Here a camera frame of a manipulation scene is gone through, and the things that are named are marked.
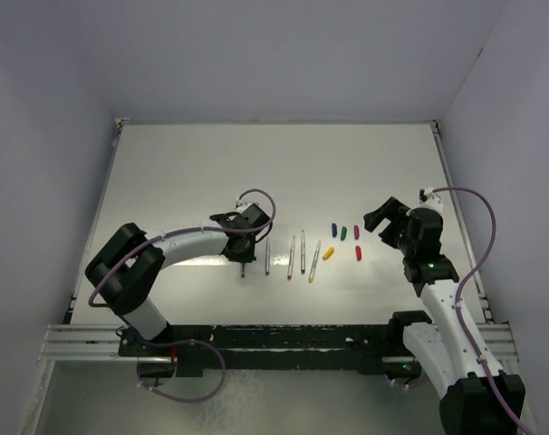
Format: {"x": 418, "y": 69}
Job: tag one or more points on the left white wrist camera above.
{"x": 242, "y": 206}

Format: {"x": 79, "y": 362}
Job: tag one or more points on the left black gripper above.
{"x": 249, "y": 257}

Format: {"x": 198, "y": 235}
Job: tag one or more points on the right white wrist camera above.
{"x": 429, "y": 199}

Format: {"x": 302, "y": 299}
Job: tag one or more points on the red marker pen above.
{"x": 290, "y": 266}

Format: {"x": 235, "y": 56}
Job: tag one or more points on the blue marker pen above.
{"x": 302, "y": 252}

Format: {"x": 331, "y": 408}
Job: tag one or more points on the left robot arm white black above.
{"x": 126, "y": 268}

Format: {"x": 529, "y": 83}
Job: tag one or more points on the yellow pen cap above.
{"x": 328, "y": 253}

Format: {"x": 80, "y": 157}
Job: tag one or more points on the purple marker pen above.
{"x": 267, "y": 257}

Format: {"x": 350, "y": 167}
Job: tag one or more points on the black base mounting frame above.
{"x": 189, "y": 350}

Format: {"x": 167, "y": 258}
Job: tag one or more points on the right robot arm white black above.
{"x": 476, "y": 394}

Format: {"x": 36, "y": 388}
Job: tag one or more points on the aluminium extrusion rail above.
{"x": 80, "y": 343}

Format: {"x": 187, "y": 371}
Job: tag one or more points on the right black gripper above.
{"x": 392, "y": 208}

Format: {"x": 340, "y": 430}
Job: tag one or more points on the yellow marker pen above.
{"x": 314, "y": 263}

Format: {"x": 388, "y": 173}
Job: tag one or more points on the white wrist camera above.
{"x": 242, "y": 206}
{"x": 429, "y": 199}

